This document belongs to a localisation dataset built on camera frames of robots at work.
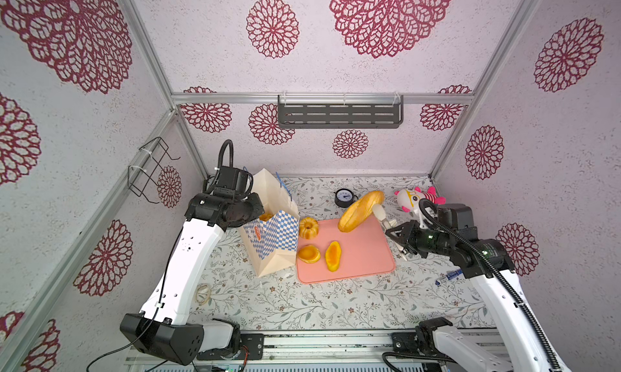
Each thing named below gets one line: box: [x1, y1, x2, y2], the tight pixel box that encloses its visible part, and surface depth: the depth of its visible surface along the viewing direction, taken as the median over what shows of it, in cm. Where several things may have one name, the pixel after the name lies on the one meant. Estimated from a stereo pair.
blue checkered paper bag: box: [238, 168, 300, 278], surface depth 82 cm
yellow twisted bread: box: [325, 240, 342, 273], surface depth 92 cm
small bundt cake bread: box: [299, 216, 320, 241], surface depth 99 cm
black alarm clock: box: [333, 188, 359, 208], surface depth 112 cm
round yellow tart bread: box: [297, 244, 322, 264], surface depth 90 cm
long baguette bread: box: [337, 190, 386, 233], surface depth 83 cm
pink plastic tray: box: [296, 215, 397, 284], surface depth 92 cm
